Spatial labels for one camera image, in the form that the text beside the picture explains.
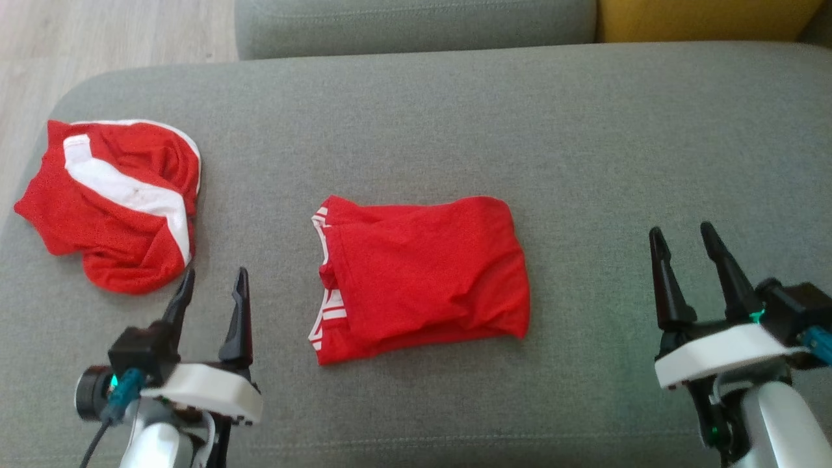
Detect yellow sofa cushion section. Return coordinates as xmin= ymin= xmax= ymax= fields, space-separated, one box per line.
xmin=597 ymin=0 xmax=826 ymax=44

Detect red white-sleeved sports shirt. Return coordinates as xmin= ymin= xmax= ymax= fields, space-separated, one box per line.
xmin=309 ymin=195 xmax=530 ymax=366

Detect grey sofa cushion section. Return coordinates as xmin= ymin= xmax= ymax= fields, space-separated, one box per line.
xmin=234 ymin=0 xmax=599 ymax=60

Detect large grey sofa seat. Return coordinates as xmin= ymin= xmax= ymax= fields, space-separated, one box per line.
xmin=0 ymin=41 xmax=832 ymax=468

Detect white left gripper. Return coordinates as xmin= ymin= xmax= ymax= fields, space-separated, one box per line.
xmin=140 ymin=266 xmax=264 ymax=426

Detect red white-striped sports shorts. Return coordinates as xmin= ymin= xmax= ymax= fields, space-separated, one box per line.
xmin=14 ymin=119 xmax=202 ymax=294

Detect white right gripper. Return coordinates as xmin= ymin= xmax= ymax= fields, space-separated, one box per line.
xmin=649 ymin=222 xmax=810 ymax=391

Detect left teal-plug black cable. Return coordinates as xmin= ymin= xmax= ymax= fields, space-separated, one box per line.
xmin=78 ymin=367 xmax=144 ymax=468

